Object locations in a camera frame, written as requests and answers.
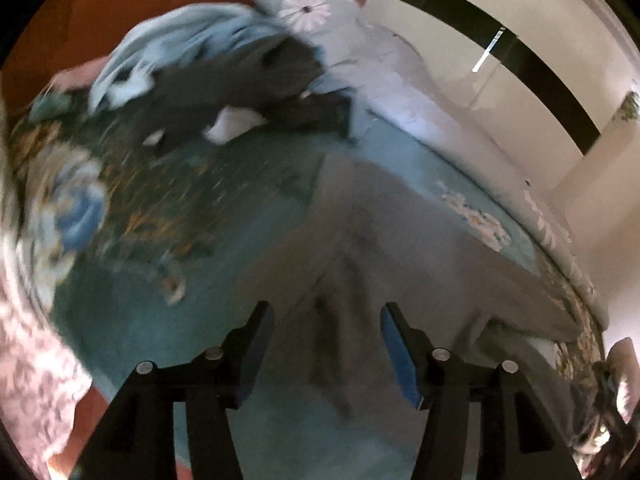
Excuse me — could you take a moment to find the white wardrobe black stripe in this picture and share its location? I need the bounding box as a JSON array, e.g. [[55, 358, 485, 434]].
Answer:
[[362, 0, 640, 201]]

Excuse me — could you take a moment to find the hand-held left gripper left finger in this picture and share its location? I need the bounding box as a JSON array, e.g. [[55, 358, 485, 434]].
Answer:
[[75, 300, 276, 480]]

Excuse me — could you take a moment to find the white garment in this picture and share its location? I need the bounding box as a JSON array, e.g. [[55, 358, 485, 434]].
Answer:
[[142, 107, 268, 146]]

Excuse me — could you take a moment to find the pile of unfolded clothes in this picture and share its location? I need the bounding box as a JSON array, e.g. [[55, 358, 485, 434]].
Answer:
[[0, 0, 376, 121]]

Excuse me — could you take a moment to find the light blue garment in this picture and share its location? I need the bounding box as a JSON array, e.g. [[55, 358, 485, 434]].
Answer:
[[87, 2, 291, 113]]

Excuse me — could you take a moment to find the pink floral cloth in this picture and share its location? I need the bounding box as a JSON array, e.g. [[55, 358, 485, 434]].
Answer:
[[0, 240, 96, 466]]

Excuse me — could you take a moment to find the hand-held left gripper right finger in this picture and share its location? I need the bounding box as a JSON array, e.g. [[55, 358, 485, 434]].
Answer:
[[380, 301, 583, 480]]

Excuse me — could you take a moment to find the teal floral bed sheet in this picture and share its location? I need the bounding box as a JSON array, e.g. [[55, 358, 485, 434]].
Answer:
[[0, 95, 616, 480]]

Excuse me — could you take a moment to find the dark grey garment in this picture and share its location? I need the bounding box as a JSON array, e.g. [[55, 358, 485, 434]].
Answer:
[[140, 35, 353, 153]]

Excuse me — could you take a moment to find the daisy print pillow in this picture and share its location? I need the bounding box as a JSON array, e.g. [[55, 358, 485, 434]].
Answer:
[[247, 0, 371, 46]]

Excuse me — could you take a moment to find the light blue daisy quilt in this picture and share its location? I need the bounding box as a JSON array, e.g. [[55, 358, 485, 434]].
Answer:
[[310, 15, 608, 321]]

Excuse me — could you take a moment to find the small teal cloth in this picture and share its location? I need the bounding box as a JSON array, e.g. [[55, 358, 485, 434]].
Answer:
[[30, 92, 73, 121]]

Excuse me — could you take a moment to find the small pink cloth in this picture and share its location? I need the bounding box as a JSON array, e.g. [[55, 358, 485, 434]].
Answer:
[[50, 57, 108, 93]]

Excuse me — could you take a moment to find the green plant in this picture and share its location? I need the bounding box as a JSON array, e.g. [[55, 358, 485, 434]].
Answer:
[[612, 91, 640, 123]]

